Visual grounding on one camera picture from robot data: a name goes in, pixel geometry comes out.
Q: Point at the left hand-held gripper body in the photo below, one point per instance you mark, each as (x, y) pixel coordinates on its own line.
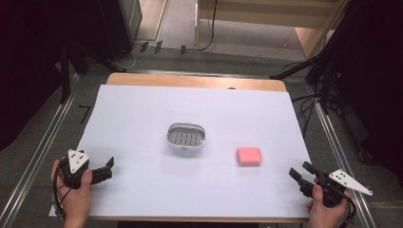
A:
(76, 160)

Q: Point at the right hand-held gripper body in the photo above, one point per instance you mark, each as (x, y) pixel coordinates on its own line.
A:
(332, 193)

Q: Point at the pink soap bar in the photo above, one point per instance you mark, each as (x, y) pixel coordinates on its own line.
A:
(249, 156)

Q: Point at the white slotted soap dish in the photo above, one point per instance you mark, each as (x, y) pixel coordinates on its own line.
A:
(186, 136)

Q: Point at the person's right hand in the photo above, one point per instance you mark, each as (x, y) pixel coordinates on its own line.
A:
(326, 217)

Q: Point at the person's left hand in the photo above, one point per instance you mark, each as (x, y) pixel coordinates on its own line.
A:
(76, 202)

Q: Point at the black metal stand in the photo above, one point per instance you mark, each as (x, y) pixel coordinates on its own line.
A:
(65, 76)

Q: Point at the white paper sheet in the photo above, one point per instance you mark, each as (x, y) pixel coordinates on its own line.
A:
(190, 104)

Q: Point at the black tripod leg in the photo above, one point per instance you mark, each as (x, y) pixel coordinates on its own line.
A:
(294, 69)

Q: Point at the black curtain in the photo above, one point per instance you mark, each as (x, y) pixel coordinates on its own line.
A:
(374, 79)
(28, 63)

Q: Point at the wooden table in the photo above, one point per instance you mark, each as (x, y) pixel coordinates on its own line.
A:
(190, 80)

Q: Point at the black tape strip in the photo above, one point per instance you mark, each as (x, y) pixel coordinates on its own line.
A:
(158, 47)
(183, 49)
(143, 46)

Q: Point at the grey cabinet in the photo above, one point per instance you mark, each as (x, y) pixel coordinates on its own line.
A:
(133, 15)

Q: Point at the metal floor rail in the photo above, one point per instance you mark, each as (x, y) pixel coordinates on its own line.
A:
(34, 164)
(342, 158)

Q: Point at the light wooden furniture frame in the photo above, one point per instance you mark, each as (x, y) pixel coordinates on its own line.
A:
(269, 15)

